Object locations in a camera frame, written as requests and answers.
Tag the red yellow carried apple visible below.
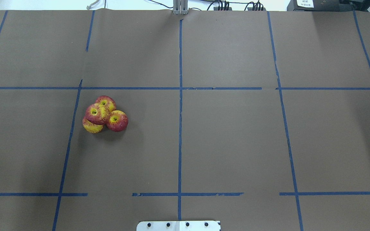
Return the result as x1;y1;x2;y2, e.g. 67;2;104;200
84;103;110;125

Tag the red yellow apple near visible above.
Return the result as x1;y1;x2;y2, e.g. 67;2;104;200
106;110;129;133

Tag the red yellow apple far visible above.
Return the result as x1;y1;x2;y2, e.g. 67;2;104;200
95;95;117;112

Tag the red yellow apple side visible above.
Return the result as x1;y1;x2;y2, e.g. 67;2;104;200
82;117;104;133

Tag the black mini computer box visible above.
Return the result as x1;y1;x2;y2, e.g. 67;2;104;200
286;0;353;12

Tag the aluminium frame post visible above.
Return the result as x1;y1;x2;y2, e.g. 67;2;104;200
173;0;189;15

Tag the white camera pillar with base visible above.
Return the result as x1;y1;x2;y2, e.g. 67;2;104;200
136;220;221;231

